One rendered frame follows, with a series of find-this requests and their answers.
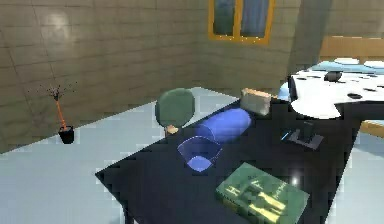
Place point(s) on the yellow framed window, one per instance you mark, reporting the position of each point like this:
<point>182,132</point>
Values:
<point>240,20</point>

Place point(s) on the blue cylinder cushion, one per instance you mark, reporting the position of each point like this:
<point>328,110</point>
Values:
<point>226,124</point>

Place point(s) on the black potted plant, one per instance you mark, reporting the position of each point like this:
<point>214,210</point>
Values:
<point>65,131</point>

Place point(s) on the dark grey round object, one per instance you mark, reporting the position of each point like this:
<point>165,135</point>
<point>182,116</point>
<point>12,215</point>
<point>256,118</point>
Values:
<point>332,76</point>

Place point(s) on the green book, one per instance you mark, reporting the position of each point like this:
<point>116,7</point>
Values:
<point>263,195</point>

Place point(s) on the green round chair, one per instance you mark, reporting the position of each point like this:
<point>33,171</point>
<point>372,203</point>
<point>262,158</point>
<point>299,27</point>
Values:
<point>174,107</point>

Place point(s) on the black table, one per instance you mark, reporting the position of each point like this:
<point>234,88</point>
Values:
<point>160,186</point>

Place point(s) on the white pillow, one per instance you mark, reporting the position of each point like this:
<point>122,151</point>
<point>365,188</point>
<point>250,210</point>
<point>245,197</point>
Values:
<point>346,61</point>
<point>374,63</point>

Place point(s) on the tan box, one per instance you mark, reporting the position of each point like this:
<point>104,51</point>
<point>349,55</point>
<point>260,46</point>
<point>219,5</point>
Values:
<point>256,100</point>

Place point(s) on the blue glass bowl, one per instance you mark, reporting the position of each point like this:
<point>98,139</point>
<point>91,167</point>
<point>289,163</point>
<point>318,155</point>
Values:
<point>199,154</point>

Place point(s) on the wooden bed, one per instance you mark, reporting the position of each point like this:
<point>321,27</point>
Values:
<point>353,53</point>

